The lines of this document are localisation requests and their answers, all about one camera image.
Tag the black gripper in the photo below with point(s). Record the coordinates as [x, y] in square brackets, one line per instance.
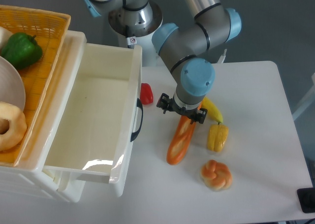
[169, 104]

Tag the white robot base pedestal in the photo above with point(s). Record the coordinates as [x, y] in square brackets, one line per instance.
[137, 28]

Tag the green bell pepper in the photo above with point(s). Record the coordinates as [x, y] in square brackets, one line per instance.
[21, 50]

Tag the yellow banana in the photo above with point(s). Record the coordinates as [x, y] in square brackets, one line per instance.
[212, 111]

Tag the round knotted bread bun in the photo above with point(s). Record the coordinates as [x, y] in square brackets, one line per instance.
[216, 175]

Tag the black drawer handle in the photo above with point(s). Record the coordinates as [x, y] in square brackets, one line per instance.
[138, 120]

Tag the red bell pepper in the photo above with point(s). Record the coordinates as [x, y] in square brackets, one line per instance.
[146, 94]

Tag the beige round plate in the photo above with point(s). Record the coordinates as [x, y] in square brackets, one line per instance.
[12, 88]

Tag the beige ring doughnut bread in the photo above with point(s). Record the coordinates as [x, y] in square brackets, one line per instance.
[16, 125]

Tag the white plastic drawer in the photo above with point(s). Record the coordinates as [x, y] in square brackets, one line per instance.
[92, 143]

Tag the white plastic drawer cabinet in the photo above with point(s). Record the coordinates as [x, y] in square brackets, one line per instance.
[30, 177]

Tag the yellow woven plastic basket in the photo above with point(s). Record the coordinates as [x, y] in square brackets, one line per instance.
[50, 29]

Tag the long orange baguette bread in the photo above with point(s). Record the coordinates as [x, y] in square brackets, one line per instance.
[180, 141]

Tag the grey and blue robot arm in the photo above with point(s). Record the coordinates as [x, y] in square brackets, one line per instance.
[180, 50]

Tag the black device at table edge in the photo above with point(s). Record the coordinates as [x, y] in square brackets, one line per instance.
[306, 198]

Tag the yellow bell pepper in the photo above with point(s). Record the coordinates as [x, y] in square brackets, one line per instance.
[217, 137]

